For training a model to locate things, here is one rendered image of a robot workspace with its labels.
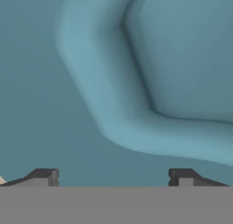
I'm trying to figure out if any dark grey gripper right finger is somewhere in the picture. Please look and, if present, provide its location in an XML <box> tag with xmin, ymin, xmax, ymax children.
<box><xmin>167</xmin><ymin>168</ymin><xmax>230</xmax><ymax>188</ymax></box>

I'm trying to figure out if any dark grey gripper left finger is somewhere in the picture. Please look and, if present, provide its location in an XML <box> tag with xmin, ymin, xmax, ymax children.
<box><xmin>1</xmin><ymin>168</ymin><xmax>60</xmax><ymax>188</ymax></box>

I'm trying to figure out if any teal blue plate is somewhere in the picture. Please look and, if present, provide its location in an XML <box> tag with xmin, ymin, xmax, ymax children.
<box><xmin>55</xmin><ymin>0</ymin><xmax>233</xmax><ymax>168</ymax></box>

